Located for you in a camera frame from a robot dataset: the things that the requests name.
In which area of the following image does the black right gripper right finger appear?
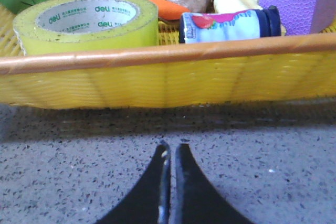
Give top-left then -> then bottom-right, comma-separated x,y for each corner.
175,144 -> 252,223

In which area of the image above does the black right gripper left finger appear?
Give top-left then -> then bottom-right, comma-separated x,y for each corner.
96,142 -> 171,224

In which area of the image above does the yellow tape roll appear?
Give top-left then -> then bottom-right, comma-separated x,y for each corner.
13,0 -> 159,55

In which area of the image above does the yellow woven basket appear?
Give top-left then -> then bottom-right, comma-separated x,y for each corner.
1,7 -> 335,109

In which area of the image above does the small yogurt bottle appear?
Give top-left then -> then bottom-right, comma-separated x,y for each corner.
179,6 -> 282,44

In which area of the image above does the orange toy carrot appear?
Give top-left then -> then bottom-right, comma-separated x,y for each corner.
149,0 -> 191,21

